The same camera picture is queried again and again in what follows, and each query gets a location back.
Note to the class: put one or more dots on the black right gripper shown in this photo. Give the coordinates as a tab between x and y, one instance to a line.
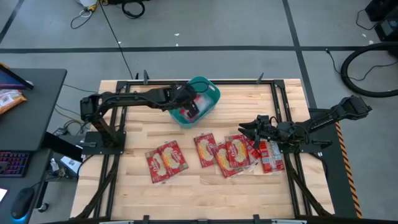
280	132

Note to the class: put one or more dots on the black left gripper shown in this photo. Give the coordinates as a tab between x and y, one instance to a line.
182	96

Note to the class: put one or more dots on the red popcorn bag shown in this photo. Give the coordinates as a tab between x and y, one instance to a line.
222	163
270	159
186	116
253	153
155	169
237	151
205	149
172	158

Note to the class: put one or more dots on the teal plastic basket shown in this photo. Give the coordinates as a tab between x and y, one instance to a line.
211	90

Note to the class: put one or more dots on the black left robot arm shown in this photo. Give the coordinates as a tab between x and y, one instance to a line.
130	98

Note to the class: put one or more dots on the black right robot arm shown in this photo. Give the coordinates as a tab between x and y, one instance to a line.
326	116

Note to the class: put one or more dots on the black platform with hazard stripe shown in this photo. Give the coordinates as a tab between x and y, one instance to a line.
335	174

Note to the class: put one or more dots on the white power strip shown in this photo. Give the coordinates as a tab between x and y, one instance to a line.
71	164

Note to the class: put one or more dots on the white floor object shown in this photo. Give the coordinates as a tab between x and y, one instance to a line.
87	2

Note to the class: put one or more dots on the black desk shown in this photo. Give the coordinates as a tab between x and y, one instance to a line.
31	124

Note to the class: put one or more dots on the black equipment box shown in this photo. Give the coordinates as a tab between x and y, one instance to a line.
382	9
387	29

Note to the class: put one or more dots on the black desk caster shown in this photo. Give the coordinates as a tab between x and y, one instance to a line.
43	207

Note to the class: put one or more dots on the orange snack bag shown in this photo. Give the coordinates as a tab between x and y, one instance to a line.
11	100

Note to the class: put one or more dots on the black computer monitor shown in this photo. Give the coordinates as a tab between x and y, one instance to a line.
12	79

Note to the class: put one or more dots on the backlit black keyboard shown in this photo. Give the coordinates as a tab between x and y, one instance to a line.
14	163

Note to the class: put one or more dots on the black computer mouse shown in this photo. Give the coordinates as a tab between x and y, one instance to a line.
22	203

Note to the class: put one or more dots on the black aluminium frame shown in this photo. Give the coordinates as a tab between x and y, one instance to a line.
202	82

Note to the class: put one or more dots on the black frame clamp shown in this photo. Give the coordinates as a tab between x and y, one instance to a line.
256	218
260	78
145	77
145	219

